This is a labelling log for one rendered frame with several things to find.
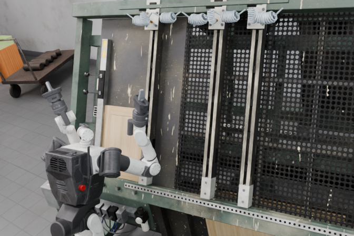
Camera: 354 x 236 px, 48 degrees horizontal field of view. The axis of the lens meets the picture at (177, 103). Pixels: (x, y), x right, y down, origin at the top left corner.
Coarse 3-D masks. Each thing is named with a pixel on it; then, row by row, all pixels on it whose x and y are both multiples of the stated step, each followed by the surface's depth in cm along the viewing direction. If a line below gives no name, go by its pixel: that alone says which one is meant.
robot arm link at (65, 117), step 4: (64, 108) 252; (56, 112) 251; (60, 112) 248; (64, 112) 249; (68, 112) 255; (72, 112) 255; (60, 116) 252; (64, 116) 249; (68, 116) 254; (72, 116) 255; (60, 120) 252; (64, 120) 250; (68, 120) 251; (72, 120) 256; (64, 124) 255; (68, 124) 251
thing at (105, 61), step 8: (104, 40) 281; (104, 48) 281; (104, 64) 280; (104, 88) 281; (104, 96) 282; (104, 104) 282; (96, 120) 283; (96, 128) 283; (96, 136) 283; (96, 144) 283
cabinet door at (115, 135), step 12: (108, 108) 281; (120, 108) 276; (132, 108) 271; (108, 120) 281; (120, 120) 276; (108, 132) 281; (120, 132) 276; (108, 144) 281; (120, 144) 276; (132, 144) 271; (132, 156) 270; (132, 180) 270
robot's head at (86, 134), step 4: (80, 128) 233; (84, 128) 229; (80, 132) 228; (84, 132) 225; (88, 132) 226; (92, 132) 227; (84, 136) 225; (88, 136) 226; (92, 136) 227; (84, 140) 230; (88, 140) 227
